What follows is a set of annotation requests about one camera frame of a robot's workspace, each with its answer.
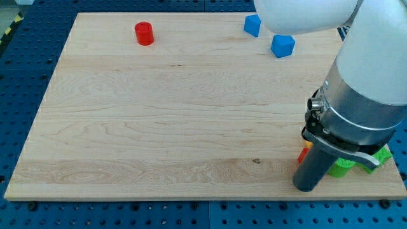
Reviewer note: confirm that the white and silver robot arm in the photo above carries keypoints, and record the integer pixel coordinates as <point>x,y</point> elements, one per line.
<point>363,98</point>

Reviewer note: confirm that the light wooden board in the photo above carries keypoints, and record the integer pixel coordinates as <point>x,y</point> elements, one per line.
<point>206,112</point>

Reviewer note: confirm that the red cylinder block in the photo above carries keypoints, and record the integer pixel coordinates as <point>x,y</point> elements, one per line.
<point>144,33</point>

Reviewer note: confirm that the blue cube block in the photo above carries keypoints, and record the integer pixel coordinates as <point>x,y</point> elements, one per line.
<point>252,25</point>

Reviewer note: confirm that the blue hexagonal block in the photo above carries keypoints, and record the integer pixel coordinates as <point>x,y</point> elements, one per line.
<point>282,46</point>

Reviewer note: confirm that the small red block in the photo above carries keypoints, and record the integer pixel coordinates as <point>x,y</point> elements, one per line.
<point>303,154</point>

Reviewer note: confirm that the small yellow block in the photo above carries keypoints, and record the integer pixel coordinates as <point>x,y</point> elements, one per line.
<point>308,144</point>

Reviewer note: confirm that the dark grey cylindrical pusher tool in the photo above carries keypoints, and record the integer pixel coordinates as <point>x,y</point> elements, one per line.
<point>313,168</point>

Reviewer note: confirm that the green cylinder block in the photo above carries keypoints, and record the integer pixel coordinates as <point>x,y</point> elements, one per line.
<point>340,168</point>

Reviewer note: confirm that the green star block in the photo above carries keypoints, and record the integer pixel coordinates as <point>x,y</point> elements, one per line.
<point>383,155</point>

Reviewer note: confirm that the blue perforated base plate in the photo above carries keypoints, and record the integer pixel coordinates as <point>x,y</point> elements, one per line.
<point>31,44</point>

